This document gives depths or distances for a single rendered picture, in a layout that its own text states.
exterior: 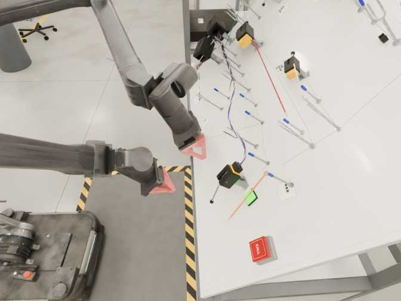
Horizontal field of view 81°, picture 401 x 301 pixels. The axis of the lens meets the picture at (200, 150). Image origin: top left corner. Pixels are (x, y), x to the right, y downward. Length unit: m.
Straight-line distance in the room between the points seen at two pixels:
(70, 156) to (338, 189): 0.56
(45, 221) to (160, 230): 0.75
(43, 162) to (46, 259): 1.33
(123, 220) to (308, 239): 1.55
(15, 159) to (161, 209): 1.59
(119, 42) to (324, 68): 0.56
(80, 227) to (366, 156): 1.59
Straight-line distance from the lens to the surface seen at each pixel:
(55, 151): 0.48
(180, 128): 0.54
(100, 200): 2.11
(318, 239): 0.60
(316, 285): 1.01
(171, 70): 0.58
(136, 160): 0.54
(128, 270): 1.83
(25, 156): 0.43
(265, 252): 0.63
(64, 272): 1.65
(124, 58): 0.61
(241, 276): 0.73
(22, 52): 4.11
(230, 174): 0.70
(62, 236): 1.77
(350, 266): 1.09
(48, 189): 2.38
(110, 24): 0.73
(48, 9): 0.93
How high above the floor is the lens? 1.71
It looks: 49 degrees down
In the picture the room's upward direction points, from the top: straight up
